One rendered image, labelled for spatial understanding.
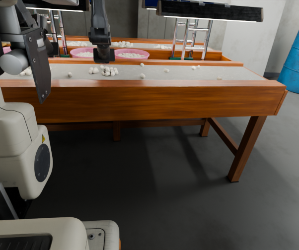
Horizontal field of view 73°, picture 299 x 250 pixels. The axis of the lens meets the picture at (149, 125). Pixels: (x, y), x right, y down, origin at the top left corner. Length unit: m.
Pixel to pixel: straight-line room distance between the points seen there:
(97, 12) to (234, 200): 1.36
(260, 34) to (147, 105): 2.90
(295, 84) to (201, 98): 2.87
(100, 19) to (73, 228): 0.73
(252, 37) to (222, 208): 2.75
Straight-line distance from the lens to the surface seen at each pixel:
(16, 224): 0.42
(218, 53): 1.90
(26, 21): 0.98
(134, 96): 0.98
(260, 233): 1.49
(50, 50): 1.11
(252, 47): 3.67
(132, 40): 2.03
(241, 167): 1.59
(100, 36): 0.90
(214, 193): 1.55
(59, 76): 1.19
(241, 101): 1.21
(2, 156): 0.54
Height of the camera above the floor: 1.13
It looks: 33 degrees down
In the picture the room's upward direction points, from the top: 5 degrees clockwise
